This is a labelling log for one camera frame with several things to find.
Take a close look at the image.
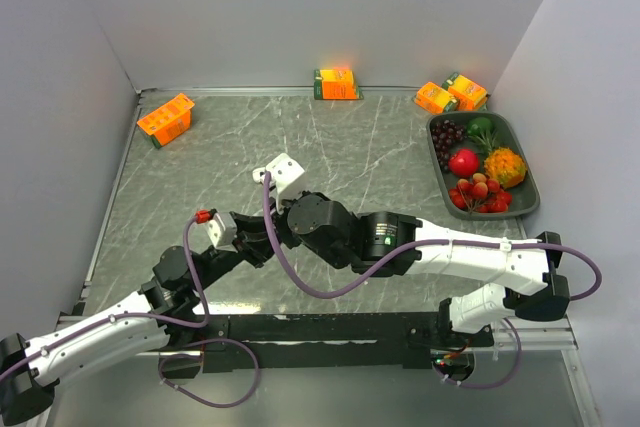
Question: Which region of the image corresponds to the red yellow cherry bunch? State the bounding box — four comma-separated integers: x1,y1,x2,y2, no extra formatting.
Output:
448,173,513,214

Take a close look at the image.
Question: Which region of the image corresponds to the orange box centre back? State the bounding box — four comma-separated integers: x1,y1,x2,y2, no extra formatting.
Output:
313,69,363,101

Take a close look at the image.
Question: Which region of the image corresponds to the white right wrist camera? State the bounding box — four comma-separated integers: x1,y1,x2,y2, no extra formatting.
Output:
265,153,308,214

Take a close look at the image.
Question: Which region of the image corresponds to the orange box right front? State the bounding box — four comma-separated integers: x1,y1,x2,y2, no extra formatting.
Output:
414,82,459,115

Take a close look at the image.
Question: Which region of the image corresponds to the dark green fruit tray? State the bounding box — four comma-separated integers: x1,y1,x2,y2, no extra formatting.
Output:
426,112,540,220

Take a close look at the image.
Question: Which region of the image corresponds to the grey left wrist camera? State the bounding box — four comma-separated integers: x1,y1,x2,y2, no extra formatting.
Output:
206,212,237,252

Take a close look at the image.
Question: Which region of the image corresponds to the red apple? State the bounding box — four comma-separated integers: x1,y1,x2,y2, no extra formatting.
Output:
448,148,480,178

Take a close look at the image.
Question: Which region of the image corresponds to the white earbud charging case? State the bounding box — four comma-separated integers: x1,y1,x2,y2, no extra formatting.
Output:
252,168,267,184

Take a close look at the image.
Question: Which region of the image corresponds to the orange spiky fruit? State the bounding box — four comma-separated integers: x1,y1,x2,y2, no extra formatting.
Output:
484,147,527,189

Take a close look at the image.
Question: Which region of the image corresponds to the purple camera cable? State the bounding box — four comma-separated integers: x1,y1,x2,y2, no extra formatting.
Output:
0,208,219,383
262,170,603,301

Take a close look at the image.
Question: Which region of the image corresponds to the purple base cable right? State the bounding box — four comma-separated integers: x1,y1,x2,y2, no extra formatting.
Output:
432,316,524,391

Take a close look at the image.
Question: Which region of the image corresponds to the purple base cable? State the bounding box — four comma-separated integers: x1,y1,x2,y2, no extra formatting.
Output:
157,337,260,408
432,316,524,391

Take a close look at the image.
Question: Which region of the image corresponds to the dark purple grape bunch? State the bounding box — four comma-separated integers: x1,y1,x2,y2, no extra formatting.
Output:
429,120,466,172

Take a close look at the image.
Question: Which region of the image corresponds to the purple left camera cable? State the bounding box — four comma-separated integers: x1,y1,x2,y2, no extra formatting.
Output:
0,208,219,383

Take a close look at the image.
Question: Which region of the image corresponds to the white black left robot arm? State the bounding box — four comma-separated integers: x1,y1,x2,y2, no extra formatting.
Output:
1,210,278,426

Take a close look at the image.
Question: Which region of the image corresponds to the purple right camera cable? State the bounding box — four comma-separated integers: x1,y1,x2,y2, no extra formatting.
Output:
262,170,603,301

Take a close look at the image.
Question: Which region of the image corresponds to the orange box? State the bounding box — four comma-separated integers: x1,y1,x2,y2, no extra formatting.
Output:
441,72,490,111
137,93,195,149
313,69,363,101
414,82,459,115

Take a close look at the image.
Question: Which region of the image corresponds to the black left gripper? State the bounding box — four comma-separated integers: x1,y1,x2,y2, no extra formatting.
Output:
190,210,282,292

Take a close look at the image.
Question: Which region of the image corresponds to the orange box far left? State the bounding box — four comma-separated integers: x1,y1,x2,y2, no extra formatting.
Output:
137,93,195,149

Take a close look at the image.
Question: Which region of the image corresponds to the orange box right back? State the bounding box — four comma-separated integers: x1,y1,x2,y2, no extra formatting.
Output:
441,72,490,111

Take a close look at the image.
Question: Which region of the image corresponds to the green lime with leaves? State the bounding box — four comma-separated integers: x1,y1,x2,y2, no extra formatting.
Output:
466,117,500,154

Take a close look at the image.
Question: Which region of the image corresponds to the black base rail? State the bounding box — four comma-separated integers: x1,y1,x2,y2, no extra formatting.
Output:
161,312,494,373

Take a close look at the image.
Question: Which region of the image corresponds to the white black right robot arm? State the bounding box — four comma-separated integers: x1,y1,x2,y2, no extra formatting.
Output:
265,192,570,346

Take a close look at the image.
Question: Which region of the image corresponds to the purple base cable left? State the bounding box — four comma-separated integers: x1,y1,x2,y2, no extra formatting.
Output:
157,337,260,408

